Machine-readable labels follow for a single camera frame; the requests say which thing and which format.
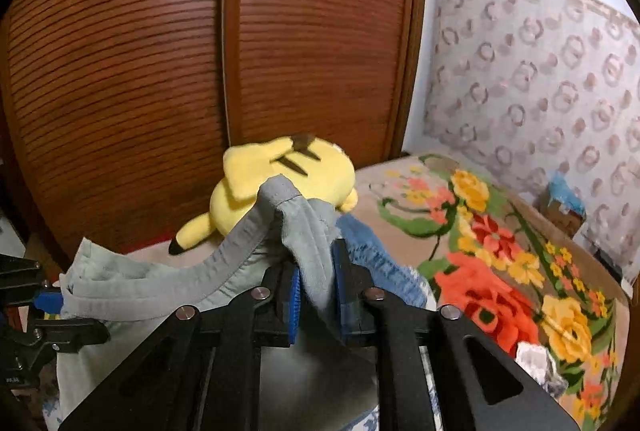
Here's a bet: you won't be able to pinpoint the wooden louvered wardrobe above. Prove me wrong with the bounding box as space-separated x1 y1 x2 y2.
0 0 431 262

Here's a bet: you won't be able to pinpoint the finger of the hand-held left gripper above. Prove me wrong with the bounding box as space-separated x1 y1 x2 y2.
30 317 111 355
32 288 64 315

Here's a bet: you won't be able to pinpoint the blue plastic bag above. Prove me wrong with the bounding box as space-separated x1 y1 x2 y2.
547 171 587 218

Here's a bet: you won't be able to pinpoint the circle patterned curtain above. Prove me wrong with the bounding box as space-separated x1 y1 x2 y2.
422 0 640 262

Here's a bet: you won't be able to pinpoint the beige flowered blanket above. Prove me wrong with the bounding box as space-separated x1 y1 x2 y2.
125 153 632 431

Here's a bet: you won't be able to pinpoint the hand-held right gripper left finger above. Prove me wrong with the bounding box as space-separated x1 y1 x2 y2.
57 261 302 431

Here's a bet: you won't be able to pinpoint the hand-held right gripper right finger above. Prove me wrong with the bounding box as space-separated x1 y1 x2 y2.
331 238 581 431

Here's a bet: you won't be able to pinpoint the folded blue jeans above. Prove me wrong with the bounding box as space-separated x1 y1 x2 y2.
335 213 436 309

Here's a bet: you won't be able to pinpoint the yellow plush toy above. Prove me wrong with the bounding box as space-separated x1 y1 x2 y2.
167 133 360 257

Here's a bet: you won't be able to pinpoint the small cardboard box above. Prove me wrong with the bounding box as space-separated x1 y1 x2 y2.
537 191 586 240

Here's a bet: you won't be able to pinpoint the grey pants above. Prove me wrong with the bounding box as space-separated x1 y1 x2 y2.
57 175 378 431

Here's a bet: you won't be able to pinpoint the crumpled white paper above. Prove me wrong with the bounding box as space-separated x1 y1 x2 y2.
515 342 569 399

